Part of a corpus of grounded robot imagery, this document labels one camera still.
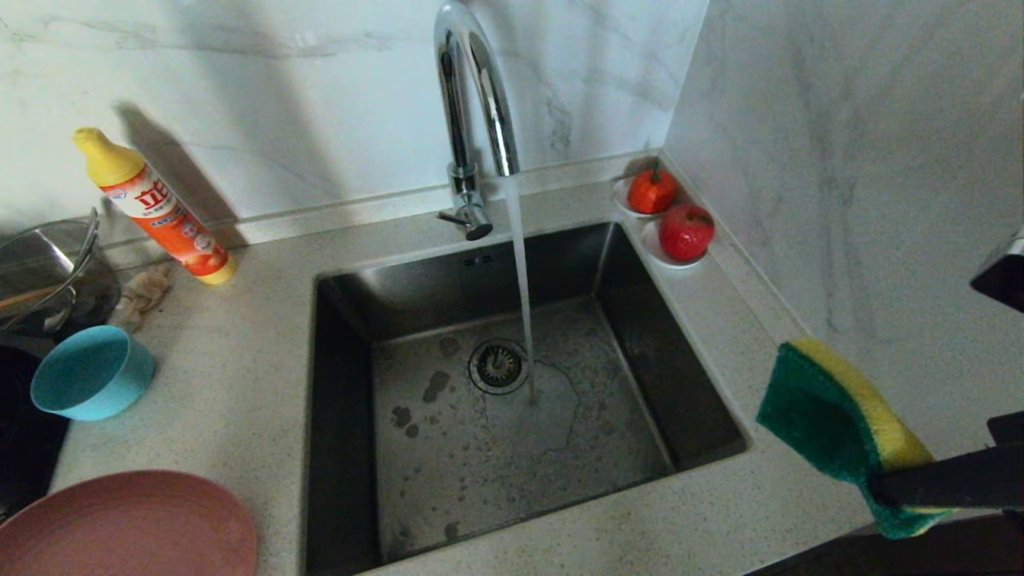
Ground stainless steel sink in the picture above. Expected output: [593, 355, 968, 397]
[302, 220, 749, 576]

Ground chrome gooseneck faucet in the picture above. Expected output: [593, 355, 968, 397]
[432, 0, 521, 241]

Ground yellow green sponge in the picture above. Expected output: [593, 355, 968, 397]
[756, 336, 953, 541]

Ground round sink drain strainer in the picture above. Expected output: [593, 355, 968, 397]
[468, 338, 531, 396]

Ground red apple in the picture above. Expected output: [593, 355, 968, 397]
[658, 202, 717, 262]

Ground red tomato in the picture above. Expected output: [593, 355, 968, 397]
[628, 160, 679, 214]

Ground pink plate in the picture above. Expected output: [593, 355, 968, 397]
[0, 470, 258, 576]

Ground teal bowl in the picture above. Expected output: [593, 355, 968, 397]
[30, 324, 155, 422]

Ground black stovetop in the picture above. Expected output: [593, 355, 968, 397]
[0, 336, 69, 521]

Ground crumpled white cloth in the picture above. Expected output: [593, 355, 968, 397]
[112, 264, 173, 333]

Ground orange dish soap bottle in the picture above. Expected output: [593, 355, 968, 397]
[72, 126, 238, 286]

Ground brown wooden utensil handle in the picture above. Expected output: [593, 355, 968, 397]
[0, 286, 57, 313]

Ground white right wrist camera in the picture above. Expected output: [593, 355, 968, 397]
[970, 232, 1024, 314]

